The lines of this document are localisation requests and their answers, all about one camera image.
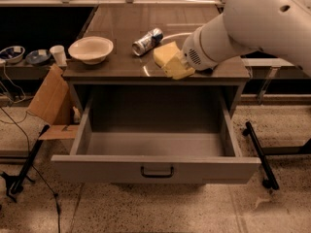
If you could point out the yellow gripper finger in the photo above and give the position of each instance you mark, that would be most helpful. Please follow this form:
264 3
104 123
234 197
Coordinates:
177 67

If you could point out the yellow sponge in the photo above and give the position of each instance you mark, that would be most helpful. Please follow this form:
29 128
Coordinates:
164 53

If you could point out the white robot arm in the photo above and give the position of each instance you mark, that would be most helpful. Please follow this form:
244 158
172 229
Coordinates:
281 28

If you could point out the open grey top drawer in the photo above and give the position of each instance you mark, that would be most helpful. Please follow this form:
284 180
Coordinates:
125 127

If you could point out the silver blue soda can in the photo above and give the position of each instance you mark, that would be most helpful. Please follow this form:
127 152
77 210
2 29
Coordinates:
147 42

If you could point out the grey cabinet with countertop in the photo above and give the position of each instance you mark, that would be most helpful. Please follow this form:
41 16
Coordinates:
124 24

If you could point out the white ceramic bowl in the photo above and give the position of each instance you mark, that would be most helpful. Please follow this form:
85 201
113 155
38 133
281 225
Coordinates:
91 50

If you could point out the white paper cup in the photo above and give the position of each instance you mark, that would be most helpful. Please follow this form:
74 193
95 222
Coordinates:
59 55

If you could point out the brown cardboard box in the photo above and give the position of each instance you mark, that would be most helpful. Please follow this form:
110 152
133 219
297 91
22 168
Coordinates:
53 104

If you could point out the blue bowl near cup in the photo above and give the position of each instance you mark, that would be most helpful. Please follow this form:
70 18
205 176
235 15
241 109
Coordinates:
38 57

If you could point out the black cart leg right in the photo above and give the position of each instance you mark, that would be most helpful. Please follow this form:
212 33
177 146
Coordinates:
270 180

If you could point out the blue white bowl far left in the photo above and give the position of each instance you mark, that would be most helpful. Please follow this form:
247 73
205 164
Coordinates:
13 54

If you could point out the black stand left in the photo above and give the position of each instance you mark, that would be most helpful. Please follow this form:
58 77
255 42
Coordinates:
14 183

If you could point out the black drawer handle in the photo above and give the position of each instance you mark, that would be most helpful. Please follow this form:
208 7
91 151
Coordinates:
157 174

